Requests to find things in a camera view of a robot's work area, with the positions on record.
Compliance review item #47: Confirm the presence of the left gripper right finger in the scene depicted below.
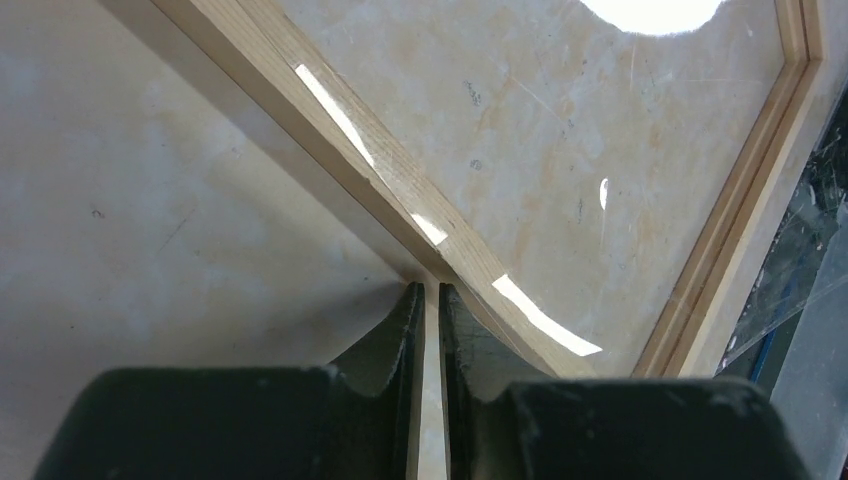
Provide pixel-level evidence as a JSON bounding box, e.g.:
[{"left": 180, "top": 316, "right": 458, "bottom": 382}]
[{"left": 439, "top": 284, "right": 809, "bottom": 479}]

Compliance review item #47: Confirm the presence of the wooden picture frame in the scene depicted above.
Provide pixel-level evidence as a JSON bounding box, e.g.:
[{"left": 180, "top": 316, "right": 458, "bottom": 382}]
[{"left": 158, "top": 1, "right": 826, "bottom": 378}]

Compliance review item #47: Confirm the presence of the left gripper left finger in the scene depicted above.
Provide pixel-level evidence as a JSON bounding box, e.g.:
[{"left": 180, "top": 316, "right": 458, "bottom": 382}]
[{"left": 35, "top": 283, "right": 425, "bottom": 479}]

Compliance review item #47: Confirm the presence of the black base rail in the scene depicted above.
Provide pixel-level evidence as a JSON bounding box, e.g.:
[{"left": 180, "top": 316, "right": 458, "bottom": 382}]
[{"left": 716, "top": 94, "right": 847, "bottom": 385}]

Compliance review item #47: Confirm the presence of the clear glass sheet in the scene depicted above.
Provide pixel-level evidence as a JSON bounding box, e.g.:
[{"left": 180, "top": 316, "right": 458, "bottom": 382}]
[{"left": 264, "top": 0, "right": 848, "bottom": 379}]

